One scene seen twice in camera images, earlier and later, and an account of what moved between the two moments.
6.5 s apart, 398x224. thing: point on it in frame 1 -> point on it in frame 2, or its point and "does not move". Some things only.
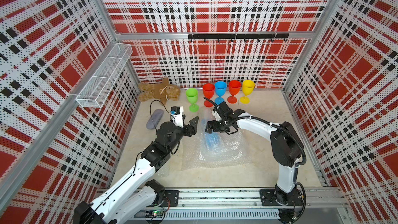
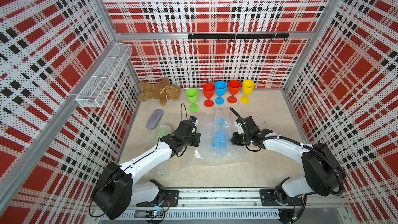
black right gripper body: [221, 126] -> [241, 139]
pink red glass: [208, 91] does not move
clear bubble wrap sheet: [204, 150] does not move
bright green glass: [192, 94] does not move
